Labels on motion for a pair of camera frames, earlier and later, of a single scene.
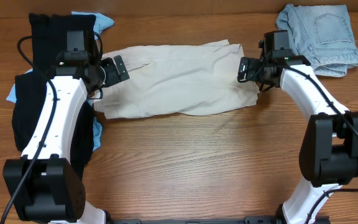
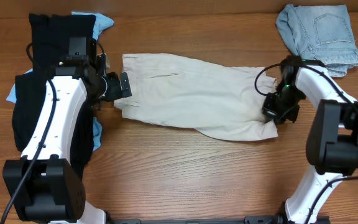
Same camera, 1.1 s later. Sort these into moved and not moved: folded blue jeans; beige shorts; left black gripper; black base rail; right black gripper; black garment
Moved: beige shorts; right black gripper; left black gripper
Not moved: black garment; black base rail; folded blue jeans
